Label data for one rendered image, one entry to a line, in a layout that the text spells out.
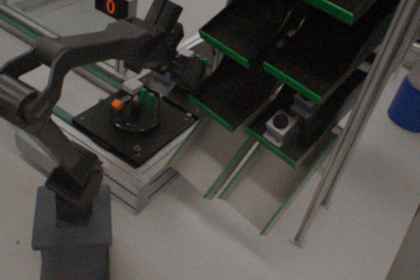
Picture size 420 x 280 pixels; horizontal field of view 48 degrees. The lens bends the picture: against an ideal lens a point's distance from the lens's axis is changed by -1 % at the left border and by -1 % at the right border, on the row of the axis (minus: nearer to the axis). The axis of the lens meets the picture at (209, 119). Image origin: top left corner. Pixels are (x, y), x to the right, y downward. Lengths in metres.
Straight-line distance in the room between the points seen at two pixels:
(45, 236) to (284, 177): 0.52
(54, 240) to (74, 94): 0.64
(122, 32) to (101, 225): 0.38
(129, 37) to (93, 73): 0.73
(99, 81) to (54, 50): 0.83
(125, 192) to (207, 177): 0.21
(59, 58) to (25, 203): 0.65
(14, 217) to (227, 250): 0.52
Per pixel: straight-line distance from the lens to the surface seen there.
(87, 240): 0.94
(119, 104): 1.21
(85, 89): 1.51
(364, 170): 1.55
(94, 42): 0.75
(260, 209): 1.10
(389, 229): 1.42
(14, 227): 1.23
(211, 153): 1.14
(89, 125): 1.30
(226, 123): 0.98
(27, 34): 1.72
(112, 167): 1.20
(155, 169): 1.20
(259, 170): 1.11
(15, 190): 1.31
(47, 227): 0.97
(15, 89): 0.67
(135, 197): 1.18
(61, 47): 0.69
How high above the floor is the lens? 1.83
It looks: 39 degrees down
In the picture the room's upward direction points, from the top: 12 degrees clockwise
